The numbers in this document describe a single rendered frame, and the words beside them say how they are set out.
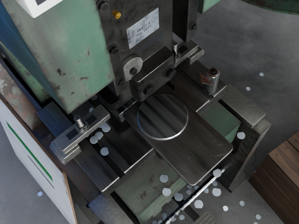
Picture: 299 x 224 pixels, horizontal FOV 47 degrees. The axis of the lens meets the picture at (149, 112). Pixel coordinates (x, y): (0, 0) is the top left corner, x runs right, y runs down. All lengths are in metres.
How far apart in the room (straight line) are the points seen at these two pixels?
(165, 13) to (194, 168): 0.35
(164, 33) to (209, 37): 1.33
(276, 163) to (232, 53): 0.82
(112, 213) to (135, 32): 0.49
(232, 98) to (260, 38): 1.03
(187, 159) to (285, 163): 0.58
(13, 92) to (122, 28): 0.52
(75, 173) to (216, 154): 0.40
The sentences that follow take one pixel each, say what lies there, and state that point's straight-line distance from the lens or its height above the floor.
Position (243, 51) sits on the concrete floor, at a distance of 1.96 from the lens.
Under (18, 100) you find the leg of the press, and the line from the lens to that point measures 1.04.
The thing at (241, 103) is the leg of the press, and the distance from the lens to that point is 1.03.
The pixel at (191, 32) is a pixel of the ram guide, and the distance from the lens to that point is 0.67.
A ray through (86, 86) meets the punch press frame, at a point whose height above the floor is 1.09.
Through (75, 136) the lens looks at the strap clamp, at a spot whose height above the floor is 0.76.
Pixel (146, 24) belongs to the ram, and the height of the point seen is 1.07.
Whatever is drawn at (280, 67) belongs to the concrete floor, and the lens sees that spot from 1.94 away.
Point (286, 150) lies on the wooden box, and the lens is 1.33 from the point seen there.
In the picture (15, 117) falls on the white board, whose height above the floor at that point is 0.59.
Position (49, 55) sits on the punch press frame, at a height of 1.20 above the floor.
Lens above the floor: 1.53
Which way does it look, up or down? 63 degrees down
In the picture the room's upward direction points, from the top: 7 degrees counter-clockwise
